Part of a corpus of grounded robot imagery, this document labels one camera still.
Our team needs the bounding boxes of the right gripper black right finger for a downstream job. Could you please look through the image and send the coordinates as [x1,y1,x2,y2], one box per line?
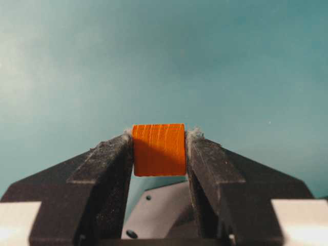
[186,129,313,245]

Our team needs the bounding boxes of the orange wooden block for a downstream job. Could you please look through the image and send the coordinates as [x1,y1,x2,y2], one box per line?
[132,124,187,177]

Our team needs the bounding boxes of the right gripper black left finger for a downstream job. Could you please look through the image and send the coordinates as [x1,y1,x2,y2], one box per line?
[1,133,133,245]

